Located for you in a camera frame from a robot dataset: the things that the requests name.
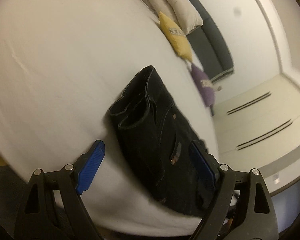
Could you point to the folded beige duvet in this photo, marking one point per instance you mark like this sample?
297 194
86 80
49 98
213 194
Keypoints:
175 7

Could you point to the purple cushion with patterned band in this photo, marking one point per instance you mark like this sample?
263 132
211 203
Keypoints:
205 92

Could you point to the bed with white sheet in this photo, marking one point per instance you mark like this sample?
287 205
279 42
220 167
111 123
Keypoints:
52 67

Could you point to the grey padded headboard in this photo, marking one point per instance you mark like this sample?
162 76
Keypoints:
215 52

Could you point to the black denim pants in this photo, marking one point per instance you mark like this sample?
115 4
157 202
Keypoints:
152 130

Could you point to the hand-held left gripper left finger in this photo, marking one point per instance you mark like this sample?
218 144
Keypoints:
90 165

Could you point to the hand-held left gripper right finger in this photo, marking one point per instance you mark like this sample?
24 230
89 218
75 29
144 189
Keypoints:
202 162

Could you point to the yellow cushion with patterned band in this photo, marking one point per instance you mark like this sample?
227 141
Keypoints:
177 40

